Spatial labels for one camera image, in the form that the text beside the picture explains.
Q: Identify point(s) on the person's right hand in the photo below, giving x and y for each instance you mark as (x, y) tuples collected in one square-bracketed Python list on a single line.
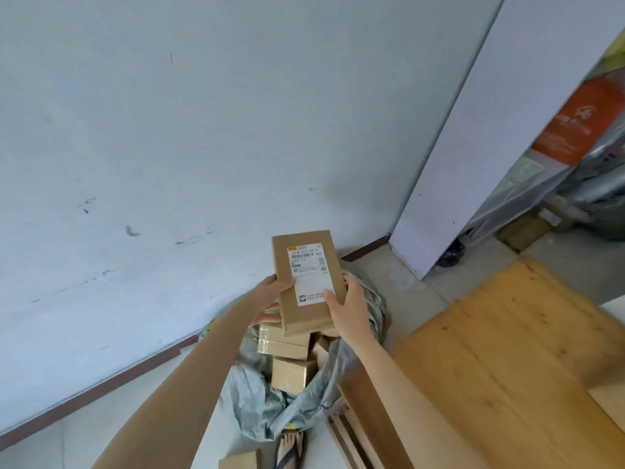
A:
[(354, 317)]

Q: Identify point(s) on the person's left hand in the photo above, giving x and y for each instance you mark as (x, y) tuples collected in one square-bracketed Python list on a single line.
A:
[(266, 297)]

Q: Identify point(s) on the large labelled box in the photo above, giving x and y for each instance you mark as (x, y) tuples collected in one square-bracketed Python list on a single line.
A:
[(302, 317)]

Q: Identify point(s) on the heap of sorted cardboard boxes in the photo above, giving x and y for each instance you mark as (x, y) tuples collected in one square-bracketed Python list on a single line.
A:
[(288, 376)]

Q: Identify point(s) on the grey sack of scanned boxes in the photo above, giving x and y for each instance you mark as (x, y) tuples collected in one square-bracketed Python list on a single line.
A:
[(263, 410)]

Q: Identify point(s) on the plain small cardboard box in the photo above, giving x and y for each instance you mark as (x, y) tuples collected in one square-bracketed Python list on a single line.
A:
[(241, 461)]

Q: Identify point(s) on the double-layer cardboard box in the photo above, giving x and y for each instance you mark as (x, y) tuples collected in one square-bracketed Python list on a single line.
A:
[(610, 402)]

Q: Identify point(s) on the person's left forearm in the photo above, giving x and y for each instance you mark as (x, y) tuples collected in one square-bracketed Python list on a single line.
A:
[(180, 395)]

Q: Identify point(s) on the person's right forearm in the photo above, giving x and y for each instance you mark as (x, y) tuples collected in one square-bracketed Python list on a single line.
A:
[(415, 410)]

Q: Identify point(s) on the person's foot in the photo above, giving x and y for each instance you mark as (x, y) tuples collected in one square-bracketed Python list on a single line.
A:
[(292, 446)]

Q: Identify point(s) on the flattened cardboard sheet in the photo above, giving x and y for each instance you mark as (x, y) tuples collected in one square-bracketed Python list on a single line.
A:
[(522, 234)]

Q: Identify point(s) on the small black floor object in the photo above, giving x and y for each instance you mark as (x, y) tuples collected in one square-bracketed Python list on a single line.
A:
[(451, 253)]

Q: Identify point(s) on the wooden table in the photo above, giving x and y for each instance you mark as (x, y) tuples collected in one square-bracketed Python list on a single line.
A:
[(498, 361)]

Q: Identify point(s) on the black flip-flop sandal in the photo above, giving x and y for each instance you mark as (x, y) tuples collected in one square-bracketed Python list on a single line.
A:
[(279, 459)]

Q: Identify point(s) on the clear plastic storage bin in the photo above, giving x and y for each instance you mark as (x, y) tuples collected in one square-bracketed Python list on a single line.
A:
[(517, 190)]

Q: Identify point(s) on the taped floor carton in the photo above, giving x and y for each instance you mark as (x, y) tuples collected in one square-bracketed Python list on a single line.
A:
[(554, 217)]

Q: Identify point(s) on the grey plastic sack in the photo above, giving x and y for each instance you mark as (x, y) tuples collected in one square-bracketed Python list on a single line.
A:
[(595, 185)]

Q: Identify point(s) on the orange paper bag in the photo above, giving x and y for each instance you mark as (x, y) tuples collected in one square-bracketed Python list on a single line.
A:
[(581, 122)]

